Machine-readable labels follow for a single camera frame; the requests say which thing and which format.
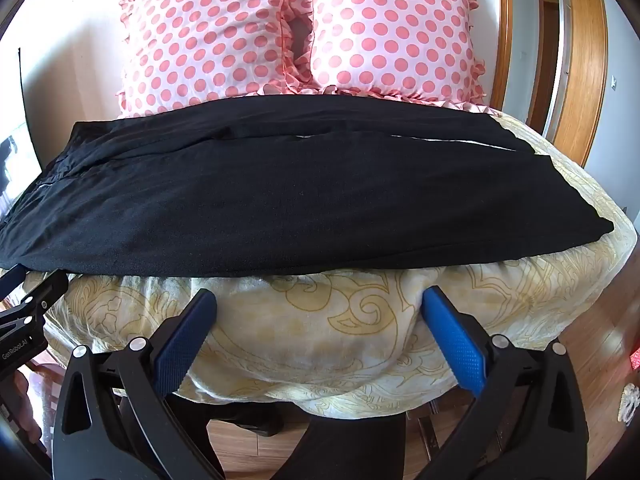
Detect wooden framed mirror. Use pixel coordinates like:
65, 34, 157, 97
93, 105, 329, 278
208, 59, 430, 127
492, 0, 610, 167

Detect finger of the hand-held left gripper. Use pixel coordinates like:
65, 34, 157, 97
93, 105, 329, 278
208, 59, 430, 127
20, 270, 69, 317

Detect white fuzzy object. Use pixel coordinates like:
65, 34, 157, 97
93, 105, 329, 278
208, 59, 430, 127
620, 382, 640, 426

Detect yellow patterned bedspread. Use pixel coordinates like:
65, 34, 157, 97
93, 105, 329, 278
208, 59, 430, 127
42, 105, 640, 418

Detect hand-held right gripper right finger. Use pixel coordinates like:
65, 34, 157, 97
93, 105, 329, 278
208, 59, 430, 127
422, 285, 588, 480

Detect person's dark trouser leg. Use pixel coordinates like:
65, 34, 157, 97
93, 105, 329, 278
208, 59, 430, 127
277, 407, 407, 480

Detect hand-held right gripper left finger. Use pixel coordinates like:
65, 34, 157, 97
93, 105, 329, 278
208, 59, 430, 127
52, 287, 226, 480

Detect pink polka dot pillow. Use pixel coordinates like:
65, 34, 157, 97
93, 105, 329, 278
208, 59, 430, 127
116, 0, 306, 118
295, 0, 488, 108

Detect brown door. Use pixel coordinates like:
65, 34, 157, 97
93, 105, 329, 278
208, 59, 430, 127
529, 0, 561, 132

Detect glass window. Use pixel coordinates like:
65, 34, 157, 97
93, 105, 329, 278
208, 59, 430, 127
0, 49, 42, 226

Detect black pants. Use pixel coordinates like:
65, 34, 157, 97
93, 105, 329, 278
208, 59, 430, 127
0, 94, 617, 278

